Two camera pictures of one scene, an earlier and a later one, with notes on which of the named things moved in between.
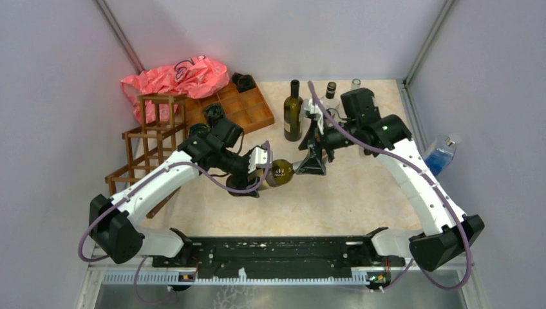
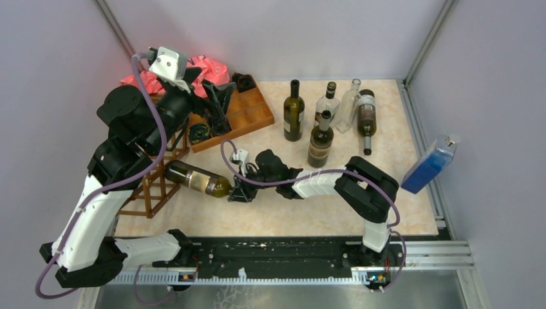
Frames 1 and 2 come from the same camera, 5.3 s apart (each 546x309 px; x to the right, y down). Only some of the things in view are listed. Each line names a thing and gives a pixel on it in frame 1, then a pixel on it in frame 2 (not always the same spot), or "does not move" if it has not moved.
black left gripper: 240,182 -> 219,95
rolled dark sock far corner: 243,82 does not move
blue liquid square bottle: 441,152 does not move
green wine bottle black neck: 293,109 does not move
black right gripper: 311,164 -> 241,193
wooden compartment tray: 246,109 does not move
